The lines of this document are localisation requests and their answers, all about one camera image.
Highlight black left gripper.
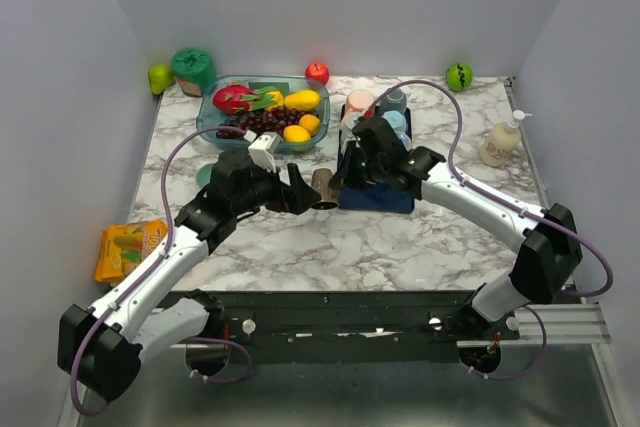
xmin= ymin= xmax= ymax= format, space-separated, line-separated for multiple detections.
xmin=232 ymin=157 xmax=321 ymax=215

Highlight brown striped mug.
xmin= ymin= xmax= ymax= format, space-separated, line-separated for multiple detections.
xmin=311 ymin=168 xmax=340 ymax=210

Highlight teal green wide mug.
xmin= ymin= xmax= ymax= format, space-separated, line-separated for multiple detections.
xmin=196 ymin=164 xmax=213 ymax=188

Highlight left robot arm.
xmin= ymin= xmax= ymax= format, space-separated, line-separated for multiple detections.
xmin=57 ymin=149 xmax=320 ymax=402

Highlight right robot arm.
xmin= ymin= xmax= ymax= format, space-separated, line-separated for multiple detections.
xmin=329 ymin=117 xmax=583 ymax=339

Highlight pale grey-blue mug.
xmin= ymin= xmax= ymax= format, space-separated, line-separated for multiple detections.
xmin=340 ymin=111 xmax=362 ymax=131

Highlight large blue butterfly mug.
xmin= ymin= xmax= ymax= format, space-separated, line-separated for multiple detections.
xmin=396 ymin=132 xmax=412 ymax=151

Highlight pink mug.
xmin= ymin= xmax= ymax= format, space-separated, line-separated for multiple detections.
xmin=345 ymin=89 xmax=375 ymax=112

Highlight dark grey faceted mug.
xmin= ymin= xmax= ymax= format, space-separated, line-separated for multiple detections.
xmin=377 ymin=88 xmax=407 ymax=115

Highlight dark blue tray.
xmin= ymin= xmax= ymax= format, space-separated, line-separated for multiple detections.
xmin=336 ymin=104 xmax=415 ymax=214

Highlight yellow lemon front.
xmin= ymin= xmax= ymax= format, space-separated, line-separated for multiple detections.
xmin=283 ymin=125 xmax=312 ymax=144

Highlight yellow lemon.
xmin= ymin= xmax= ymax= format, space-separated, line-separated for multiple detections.
xmin=283 ymin=125 xmax=312 ymax=144
xmin=264 ymin=90 xmax=284 ymax=112

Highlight small orange fruit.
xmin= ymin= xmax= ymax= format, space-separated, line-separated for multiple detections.
xmin=298 ymin=113 xmax=321 ymax=137

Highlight purple grape bunch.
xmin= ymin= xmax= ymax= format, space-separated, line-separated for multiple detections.
xmin=216 ymin=107 xmax=305 ymax=140

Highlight yellow mango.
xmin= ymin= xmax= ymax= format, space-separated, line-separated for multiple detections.
xmin=284 ymin=89 xmax=322 ymax=112

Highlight yellow lemon middle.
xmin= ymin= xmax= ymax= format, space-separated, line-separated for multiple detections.
xmin=264 ymin=90 xmax=284 ymax=112

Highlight red apple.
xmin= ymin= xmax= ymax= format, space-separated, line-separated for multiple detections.
xmin=305 ymin=62 xmax=330 ymax=85

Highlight red dragon fruit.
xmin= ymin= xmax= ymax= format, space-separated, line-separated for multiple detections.
xmin=212 ymin=84 xmax=276 ymax=116

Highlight teal plastic fruit basket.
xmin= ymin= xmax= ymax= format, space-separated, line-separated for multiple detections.
xmin=196 ymin=75 xmax=331 ymax=155

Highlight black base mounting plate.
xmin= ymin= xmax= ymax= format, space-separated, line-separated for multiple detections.
xmin=188 ymin=290 xmax=521 ymax=364

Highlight green wrapped jar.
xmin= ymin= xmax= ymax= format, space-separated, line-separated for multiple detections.
xmin=171 ymin=48 xmax=217 ymax=97

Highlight cream soap pump bottle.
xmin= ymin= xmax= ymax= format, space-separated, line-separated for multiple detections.
xmin=479 ymin=110 xmax=531 ymax=167

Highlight green pear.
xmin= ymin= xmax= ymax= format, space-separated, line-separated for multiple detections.
xmin=148 ymin=64 xmax=174 ymax=95

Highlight orange snack bag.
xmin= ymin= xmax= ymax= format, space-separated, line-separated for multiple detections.
xmin=94 ymin=219 xmax=168 ymax=283

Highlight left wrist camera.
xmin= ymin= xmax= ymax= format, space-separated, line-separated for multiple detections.
xmin=248 ymin=132 xmax=282 ymax=173

